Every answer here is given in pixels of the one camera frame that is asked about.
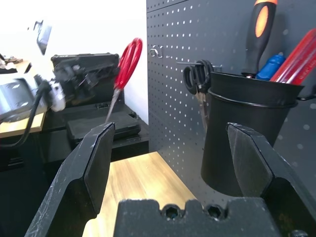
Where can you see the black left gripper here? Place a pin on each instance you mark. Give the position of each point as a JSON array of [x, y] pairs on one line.
[[71, 84]]

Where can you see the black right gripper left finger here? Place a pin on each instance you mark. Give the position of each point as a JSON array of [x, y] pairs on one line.
[[74, 172]]

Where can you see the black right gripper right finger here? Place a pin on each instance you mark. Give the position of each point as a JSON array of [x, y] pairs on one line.
[[259, 168]]

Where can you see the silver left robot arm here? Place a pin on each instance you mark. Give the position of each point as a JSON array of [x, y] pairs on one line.
[[14, 98]]

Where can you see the orange black screwdriver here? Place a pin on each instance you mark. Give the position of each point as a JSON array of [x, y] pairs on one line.
[[261, 29]]

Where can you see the upright black hard case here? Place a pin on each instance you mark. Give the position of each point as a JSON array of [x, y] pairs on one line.
[[98, 59]]

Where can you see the grey metal pegboard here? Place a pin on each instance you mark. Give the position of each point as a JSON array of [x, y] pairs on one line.
[[172, 98]]

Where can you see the black equipment cabinet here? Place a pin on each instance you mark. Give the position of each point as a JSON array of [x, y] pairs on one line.
[[24, 185]]

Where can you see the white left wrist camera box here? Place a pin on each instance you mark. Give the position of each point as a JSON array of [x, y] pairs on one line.
[[58, 98]]

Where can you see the blue marker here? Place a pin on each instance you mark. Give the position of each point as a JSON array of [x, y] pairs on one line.
[[271, 65]]

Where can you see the large black ribbed case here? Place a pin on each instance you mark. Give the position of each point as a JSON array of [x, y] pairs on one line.
[[103, 128]]

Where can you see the black plastic cup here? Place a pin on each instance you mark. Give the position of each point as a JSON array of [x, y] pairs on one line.
[[222, 135]]

